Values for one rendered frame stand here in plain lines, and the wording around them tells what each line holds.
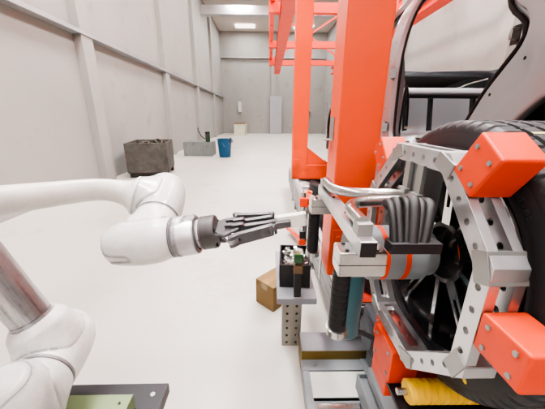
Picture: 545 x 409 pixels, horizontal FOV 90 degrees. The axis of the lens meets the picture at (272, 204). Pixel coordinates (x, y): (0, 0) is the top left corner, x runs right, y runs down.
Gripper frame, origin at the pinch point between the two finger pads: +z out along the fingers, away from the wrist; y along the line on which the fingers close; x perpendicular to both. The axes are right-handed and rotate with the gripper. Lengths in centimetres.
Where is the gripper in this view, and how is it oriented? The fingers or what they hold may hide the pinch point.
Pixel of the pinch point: (290, 220)
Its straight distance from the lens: 60.5
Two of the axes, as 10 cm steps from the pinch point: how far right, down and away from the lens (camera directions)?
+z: 9.9, -1.4, -0.1
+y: -0.5, -3.9, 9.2
